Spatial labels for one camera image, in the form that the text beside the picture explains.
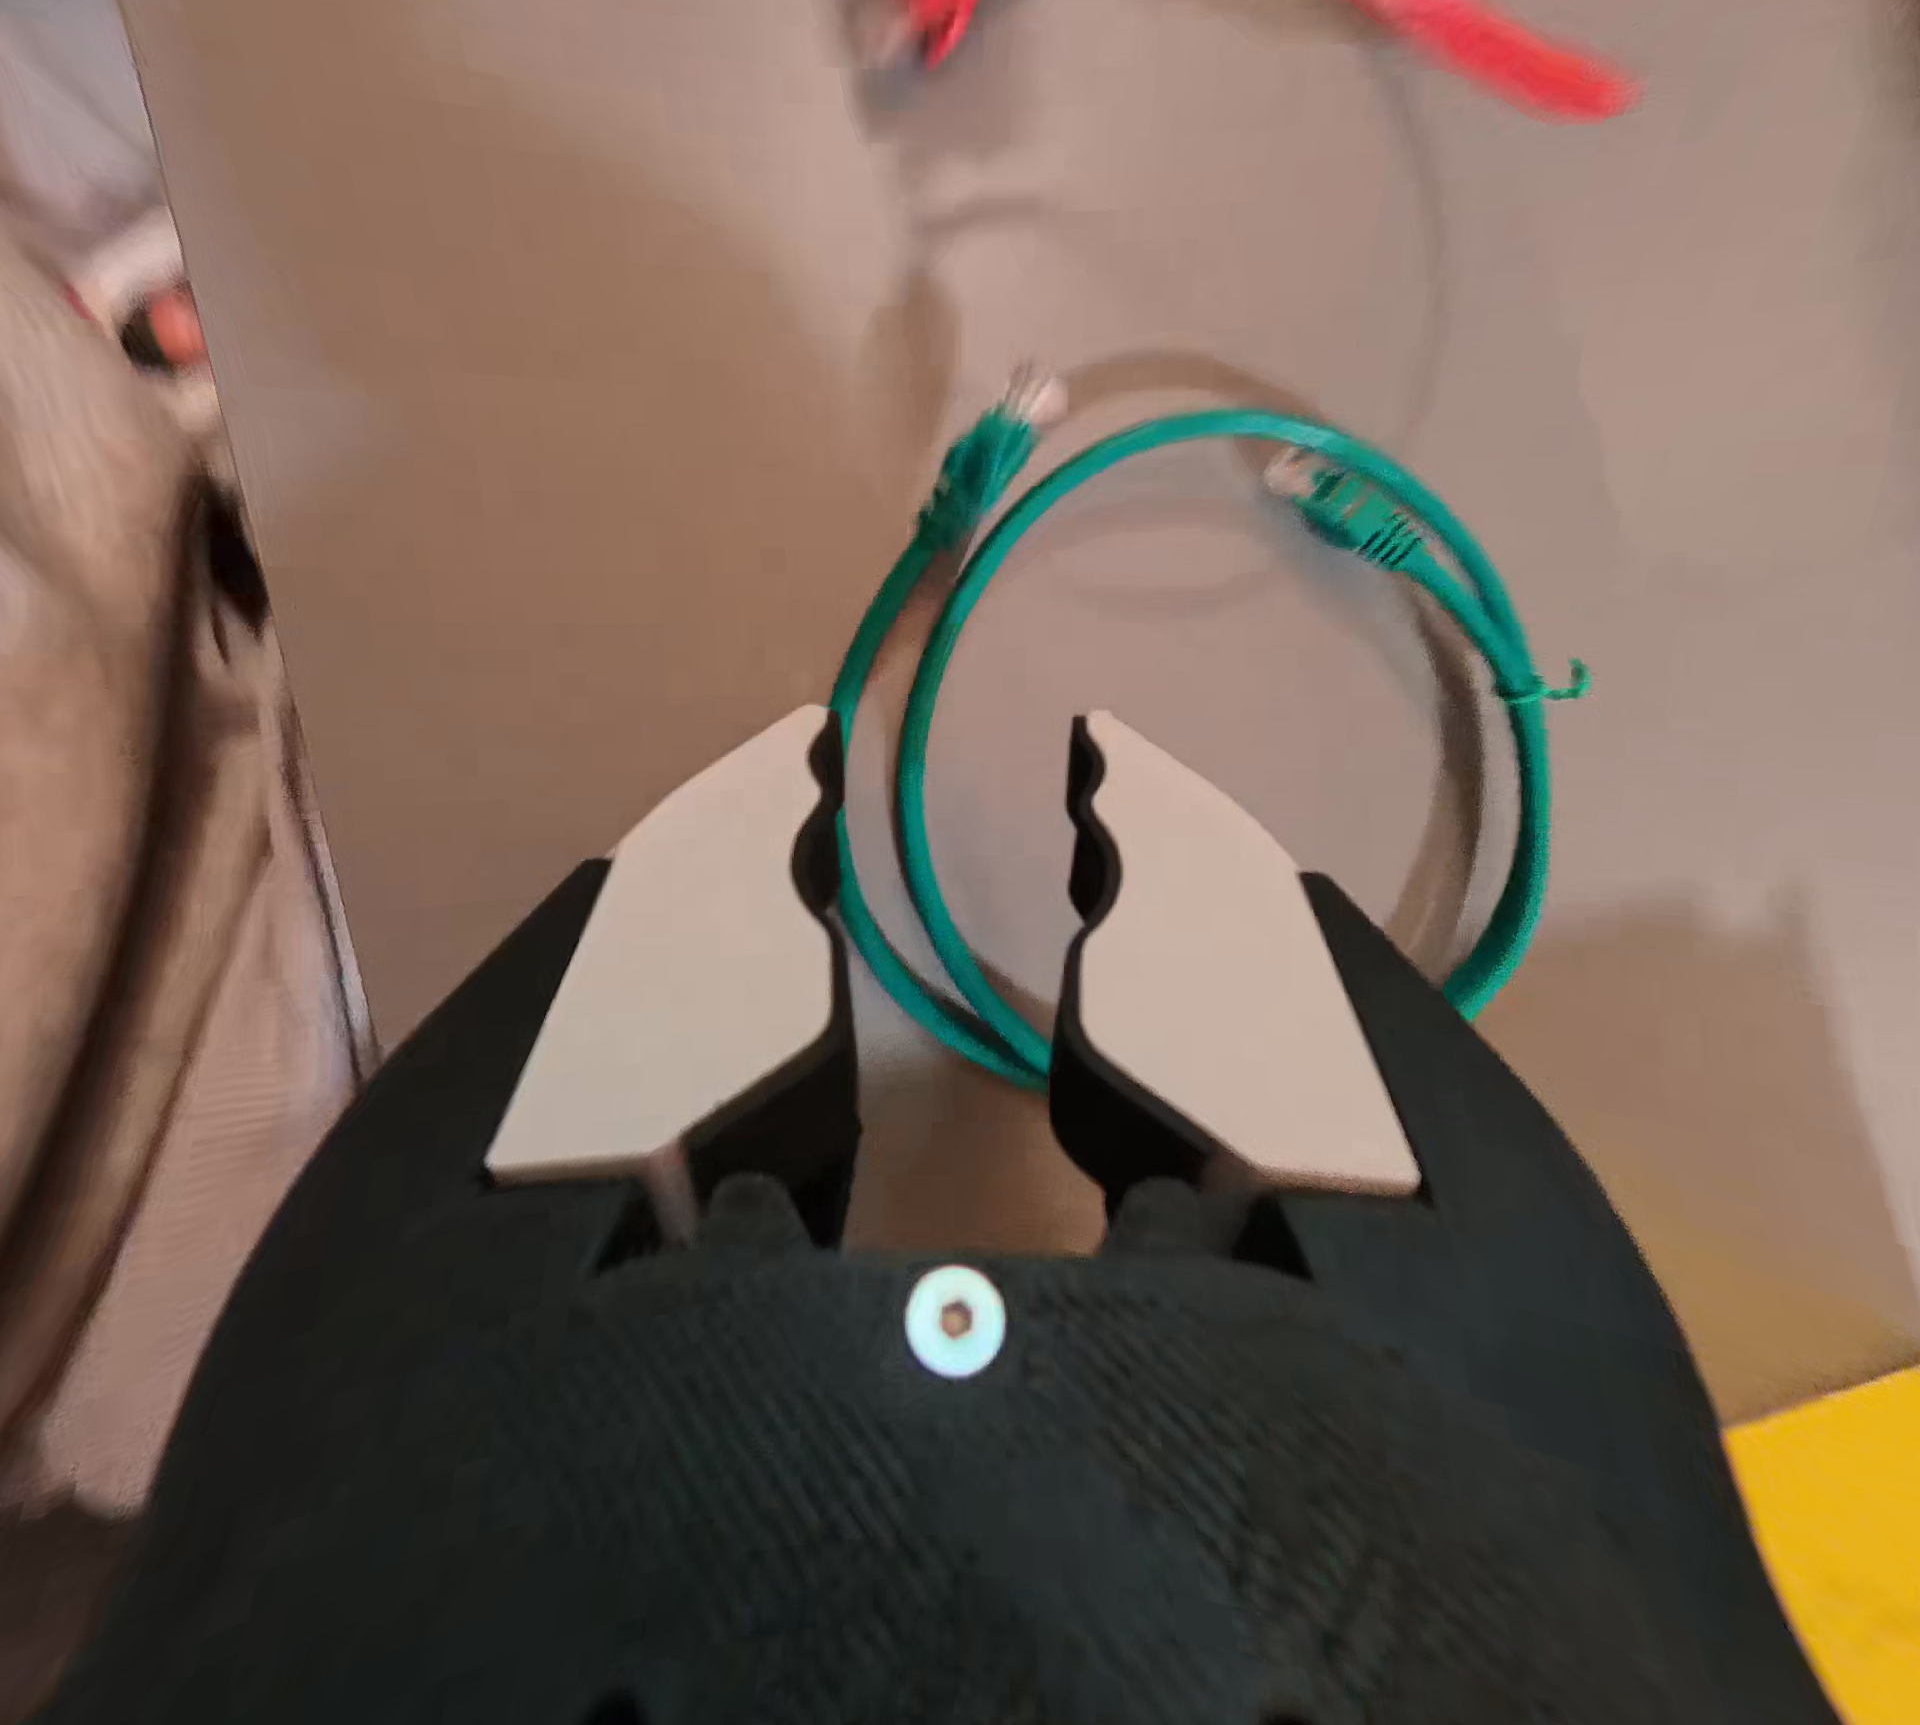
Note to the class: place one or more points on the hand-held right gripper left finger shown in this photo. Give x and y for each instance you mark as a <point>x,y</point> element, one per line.
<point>676,1006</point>

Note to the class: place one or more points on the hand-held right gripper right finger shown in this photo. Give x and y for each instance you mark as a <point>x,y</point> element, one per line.
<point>1246,1006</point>

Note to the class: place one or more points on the yellow storage bin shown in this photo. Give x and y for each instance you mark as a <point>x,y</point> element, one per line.
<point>1845,1576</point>

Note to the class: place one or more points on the green twist tie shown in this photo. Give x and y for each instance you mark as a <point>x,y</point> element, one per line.
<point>1559,687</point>

